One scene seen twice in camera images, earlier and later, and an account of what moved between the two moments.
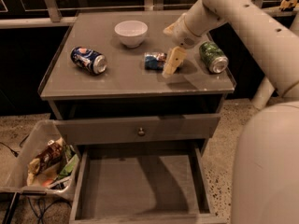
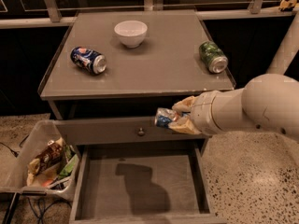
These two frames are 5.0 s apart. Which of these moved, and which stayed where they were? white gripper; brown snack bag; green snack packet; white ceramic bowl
Moved: white gripper
Stayed: white ceramic bowl; green snack packet; brown snack bag
